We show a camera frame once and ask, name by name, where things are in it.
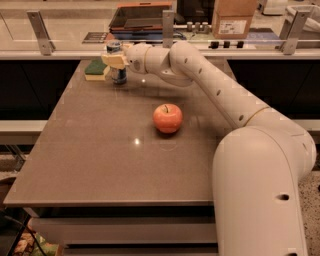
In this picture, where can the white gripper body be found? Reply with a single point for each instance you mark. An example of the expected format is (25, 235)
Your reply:
(136, 60)

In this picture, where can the red bull can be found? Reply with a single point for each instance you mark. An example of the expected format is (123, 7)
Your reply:
(118, 75)

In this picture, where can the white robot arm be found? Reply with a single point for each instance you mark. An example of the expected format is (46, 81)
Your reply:
(256, 167)

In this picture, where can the green yellow sponge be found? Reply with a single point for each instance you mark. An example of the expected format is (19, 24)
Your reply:
(97, 70)

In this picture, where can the black orange tray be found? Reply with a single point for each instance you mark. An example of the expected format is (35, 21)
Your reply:
(139, 16)

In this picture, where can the red apple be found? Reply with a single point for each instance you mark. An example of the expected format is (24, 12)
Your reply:
(167, 118)

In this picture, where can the cardboard box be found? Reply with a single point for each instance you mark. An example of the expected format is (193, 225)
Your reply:
(232, 18)

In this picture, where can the middle metal bracket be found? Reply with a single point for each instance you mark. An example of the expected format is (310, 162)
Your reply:
(167, 31)

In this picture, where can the metal bracket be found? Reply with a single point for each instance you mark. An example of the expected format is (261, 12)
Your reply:
(46, 46)
(291, 37)
(167, 31)

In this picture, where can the left metal bracket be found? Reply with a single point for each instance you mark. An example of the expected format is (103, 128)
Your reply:
(46, 46)

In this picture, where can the right metal bracket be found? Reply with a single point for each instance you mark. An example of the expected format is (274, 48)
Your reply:
(291, 37)

